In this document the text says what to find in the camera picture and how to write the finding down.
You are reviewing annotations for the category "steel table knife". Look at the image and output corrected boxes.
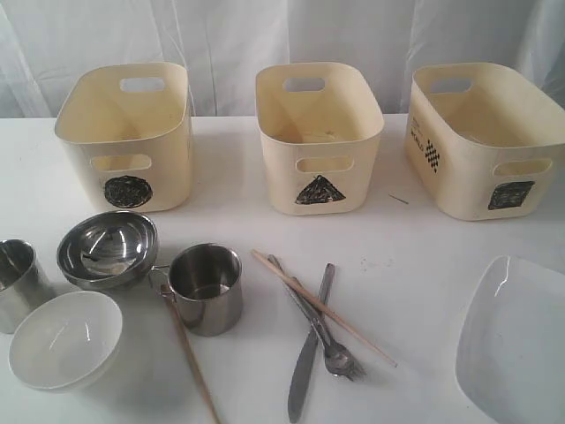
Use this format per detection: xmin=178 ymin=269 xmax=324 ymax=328
xmin=287 ymin=263 xmax=335 ymax=423

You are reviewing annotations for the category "wooden chopstick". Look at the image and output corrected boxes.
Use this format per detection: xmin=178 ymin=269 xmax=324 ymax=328
xmin=160 ymin=284 xmax=221 ymax=424
xmin=251 ymin=249 xmax=398 ymax=368

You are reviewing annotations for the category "cream bin with triangle mark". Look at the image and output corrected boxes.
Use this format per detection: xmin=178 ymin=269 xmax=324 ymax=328
xmin=255 ymin=62 xmax=384 ymax=216

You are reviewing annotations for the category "steel cup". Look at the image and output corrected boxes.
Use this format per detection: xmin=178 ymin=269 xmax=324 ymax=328
xmin=1 ymin=239 xmax=56 ymax=334

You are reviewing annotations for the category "white ceramic round bowl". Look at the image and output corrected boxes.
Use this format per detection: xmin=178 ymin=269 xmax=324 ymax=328
xmin=8 ymin=291 xmax=124 ymax=393

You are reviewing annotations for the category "white square plate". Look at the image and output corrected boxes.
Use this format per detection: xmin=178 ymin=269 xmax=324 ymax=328
xmin=455 ymin=256 xmax=564 ymax=423

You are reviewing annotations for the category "steel mug with handle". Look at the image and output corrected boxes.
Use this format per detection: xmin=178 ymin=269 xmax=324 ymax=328
xmin=147 ymin=243 xmax=243 ymax=337

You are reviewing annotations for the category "cream bin with circle mark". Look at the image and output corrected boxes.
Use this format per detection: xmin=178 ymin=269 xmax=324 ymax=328
xmin=54 ymin=62 xmax=193 ymax=213

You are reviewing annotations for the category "cream bin with square mark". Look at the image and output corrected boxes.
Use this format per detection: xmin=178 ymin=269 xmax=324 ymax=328
xmin=404 ymin=63 xmax=564 ymax=221

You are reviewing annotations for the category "white backdrop curtain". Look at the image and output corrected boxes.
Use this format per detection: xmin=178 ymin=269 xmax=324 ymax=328
xmin=1 ymin=1 xmax=564 ymax=118

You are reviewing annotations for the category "steel spoon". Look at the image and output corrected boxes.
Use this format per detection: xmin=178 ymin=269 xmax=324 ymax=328
xmin=289 ymin=276 xmax=357 ymax=378

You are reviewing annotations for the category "steel fork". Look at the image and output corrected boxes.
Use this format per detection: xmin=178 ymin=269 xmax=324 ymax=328
xmin=267 ymin=254 xmax=367 ymax=380

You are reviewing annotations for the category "steel mixing bowl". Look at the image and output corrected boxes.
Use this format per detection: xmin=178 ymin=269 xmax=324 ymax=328
xmin=56 ymin=210 xmax=159 ymax=292

